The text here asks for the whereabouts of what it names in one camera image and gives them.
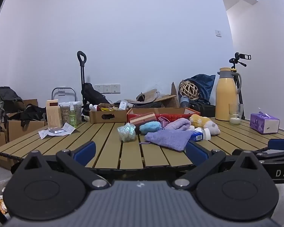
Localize black folding trolley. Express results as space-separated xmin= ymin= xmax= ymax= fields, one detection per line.
xmin=77 ymin=51 xmax=107 ymax=115

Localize red beige striped sponge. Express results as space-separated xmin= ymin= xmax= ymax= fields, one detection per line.
xmin=129 ymin=112 xmax=157 ymax=126

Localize rattan ball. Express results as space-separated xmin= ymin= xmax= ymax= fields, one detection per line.
xmin=179 ymin=80 xmax=200 ymax=100

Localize blue carton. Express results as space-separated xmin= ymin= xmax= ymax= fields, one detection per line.
xmin=190 ymin=128 xmax=205 ymax=143

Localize purple tissue pack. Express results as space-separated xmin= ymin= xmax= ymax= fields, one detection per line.
xmin=250 ymin=112 xmax=280 ymax=135

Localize blue bottle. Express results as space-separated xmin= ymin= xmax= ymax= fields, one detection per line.
xmin=179 ymin=96 xmax=190 ymax=108

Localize purple towel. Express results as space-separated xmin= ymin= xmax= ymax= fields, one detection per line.
xmin=139 ymin=129 xmax=195 ymax=152

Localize dark green backpack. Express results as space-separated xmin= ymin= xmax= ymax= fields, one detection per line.
xmin=0 ymin=86 xmax=25 ymax=131

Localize wall socket panel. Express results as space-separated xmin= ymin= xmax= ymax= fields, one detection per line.
xmin=94 ymin=83 xmax=121 ymax=94

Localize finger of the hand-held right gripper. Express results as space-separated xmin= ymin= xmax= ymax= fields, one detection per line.
xmin=232 ymin=148 xmax=284 ymax=164
xmin=258 ymin=135 xmax=284 ymax=151

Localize green spray bottle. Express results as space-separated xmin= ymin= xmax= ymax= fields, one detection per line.
xmin=69 ymin=102 xmax=77 ymax=127

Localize lilac towel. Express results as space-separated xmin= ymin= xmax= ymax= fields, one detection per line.
xmin=164 ymin=118 xmax=192 ymax=131

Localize black tripod with camera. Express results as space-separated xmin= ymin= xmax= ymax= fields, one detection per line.
xmin=229 ymin=52 xmax=252 ymax=120

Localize clear container of cereal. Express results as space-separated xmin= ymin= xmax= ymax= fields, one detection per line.
xmin=59 ymin=101 xmax=82 ymax=124

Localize black bag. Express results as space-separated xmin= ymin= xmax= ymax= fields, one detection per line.
xmin=189 ymin=99 xmax=216 ymax=118

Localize yellow thermos jug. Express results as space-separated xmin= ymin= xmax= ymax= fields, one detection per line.
xmin=215 ymin=67 xmax=242 ymax=122

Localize red cardboard box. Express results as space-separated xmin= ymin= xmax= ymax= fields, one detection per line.
xmin=126 ymin=107 xmax=201 ymax=128

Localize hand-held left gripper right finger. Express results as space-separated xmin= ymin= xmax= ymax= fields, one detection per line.
xmin=172 ymin=141 xmax=263 ymax=190

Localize metal frame handle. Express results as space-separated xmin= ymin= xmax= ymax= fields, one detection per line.
xmin=51 ymin=87 xmax=76 ymax=105

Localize beige wooden box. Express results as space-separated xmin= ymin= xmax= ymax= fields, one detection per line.
xmin=46 ymin=99 xmax=62 ymax=128

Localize black cloth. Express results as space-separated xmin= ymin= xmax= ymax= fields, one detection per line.
xmin=13 ymin=104 xmax=47 ymax=126

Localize white paper sheets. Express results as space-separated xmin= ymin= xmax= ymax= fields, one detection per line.
xmin=38 ymin=122 xmax=76 ymax=139

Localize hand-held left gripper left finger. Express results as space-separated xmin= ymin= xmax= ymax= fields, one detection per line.
xmin=20 ymin=141 xmax=110 ymax=190

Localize small brown cardboard box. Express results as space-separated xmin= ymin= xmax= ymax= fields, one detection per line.
xmin=89 ymin=103 xmax=129 ymax=124

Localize iridescent bag of cotton balls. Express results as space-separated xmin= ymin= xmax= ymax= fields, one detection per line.
xmin=117 ymin=122 xmax=136 ymax=143

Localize yellow white plush toy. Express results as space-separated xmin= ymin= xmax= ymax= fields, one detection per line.
xmin=189 ymin=114 xmax=221 ymax=137

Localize light blue fluffy mitt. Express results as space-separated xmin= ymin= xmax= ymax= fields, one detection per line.
xmin=139 ymin=121 xmax=162 ymax=134

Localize open cardboard box behind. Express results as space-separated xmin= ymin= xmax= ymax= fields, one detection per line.
xmin=132 ymin=82 xmax=181 ymax=108

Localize large brown cardboard box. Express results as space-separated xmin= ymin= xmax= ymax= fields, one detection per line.
xmin=0 ymin=99 xmax=48 ymax=171

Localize glass cup with candle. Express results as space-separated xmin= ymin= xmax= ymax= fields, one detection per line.
xmin=229 ymin=103 xmax=244 ymax=125

